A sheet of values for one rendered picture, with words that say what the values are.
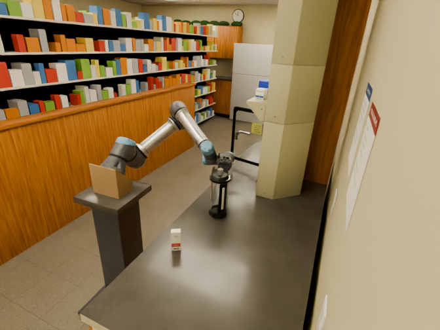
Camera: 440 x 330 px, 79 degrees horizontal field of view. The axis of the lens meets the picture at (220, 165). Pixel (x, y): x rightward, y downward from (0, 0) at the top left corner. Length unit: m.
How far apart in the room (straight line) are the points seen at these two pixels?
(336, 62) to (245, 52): 4.98
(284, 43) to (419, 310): 1.32
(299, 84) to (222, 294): 1.05
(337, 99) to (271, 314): 1.27
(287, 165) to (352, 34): 0.80
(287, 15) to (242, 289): 1.21
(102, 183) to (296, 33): 1.31
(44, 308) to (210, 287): 1.62
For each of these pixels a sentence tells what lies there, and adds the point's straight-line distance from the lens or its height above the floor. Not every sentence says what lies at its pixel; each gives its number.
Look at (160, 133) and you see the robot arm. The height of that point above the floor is 1.23.
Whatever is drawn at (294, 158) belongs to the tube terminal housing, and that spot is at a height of 1.20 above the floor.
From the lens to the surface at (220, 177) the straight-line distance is 1.34.
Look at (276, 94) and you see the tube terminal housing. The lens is 1.48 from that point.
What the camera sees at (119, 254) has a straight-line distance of 1.90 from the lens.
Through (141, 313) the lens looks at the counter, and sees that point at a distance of 1.08.
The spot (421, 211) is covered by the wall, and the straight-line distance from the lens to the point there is 0.28.
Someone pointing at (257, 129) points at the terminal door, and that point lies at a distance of 1.89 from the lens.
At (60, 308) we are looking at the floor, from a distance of 2.47.
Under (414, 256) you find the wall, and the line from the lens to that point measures 0.27.
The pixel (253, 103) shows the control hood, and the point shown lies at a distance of 1.52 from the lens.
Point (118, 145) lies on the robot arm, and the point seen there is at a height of 1.21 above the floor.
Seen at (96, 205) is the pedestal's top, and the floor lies 0.93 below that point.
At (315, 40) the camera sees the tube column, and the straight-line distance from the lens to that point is 1.52.
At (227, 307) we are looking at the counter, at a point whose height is 0.94.
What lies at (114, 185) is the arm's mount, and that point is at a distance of 1.64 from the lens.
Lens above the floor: 1.79
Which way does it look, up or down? 24 degrees down
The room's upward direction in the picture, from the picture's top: 3 degrees clockwise
